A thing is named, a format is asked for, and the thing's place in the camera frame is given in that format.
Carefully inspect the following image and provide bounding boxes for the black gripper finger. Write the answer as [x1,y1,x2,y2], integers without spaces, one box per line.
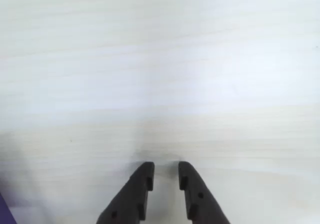
[178,161,231,224]
[96,161,155,224]

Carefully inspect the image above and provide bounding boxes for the blue plastic box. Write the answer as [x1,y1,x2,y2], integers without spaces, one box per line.
[0,192,18,224]

